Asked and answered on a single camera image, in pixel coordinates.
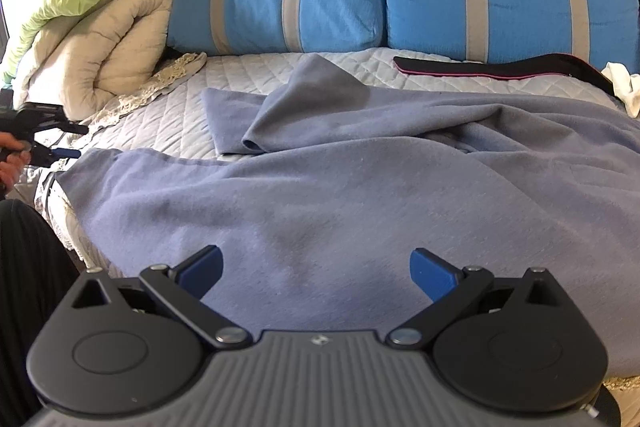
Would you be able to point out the grey-blue fleece garment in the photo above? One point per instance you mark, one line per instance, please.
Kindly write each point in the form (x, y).
(325, 187)

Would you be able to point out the person's black ribbed clothing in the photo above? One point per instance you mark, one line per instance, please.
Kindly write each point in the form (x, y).
(30, 297)

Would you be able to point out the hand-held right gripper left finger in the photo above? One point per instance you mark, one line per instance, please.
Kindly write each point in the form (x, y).
(202, 269)

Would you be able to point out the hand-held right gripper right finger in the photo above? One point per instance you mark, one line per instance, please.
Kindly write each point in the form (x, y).
(430, 274)

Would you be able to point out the black belt with pink edge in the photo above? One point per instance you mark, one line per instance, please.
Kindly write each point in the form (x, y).
(500, 68)

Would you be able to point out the grey quilted bed cover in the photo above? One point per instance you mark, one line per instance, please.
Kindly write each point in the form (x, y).
(165, 122)

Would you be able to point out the white cloth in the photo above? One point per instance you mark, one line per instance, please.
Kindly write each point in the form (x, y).
(627, 89)

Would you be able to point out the person's left hand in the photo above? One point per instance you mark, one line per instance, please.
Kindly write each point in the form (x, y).
(7, 167)

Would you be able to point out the beige quilt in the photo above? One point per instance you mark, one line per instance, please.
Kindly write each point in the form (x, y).
(100, 52)

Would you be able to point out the lace-trimmed beige sheet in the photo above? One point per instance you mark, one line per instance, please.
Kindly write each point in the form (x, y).
(175, 69)

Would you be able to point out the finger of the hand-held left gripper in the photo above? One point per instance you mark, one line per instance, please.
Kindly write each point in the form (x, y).
(45, 117)
(65, 153)

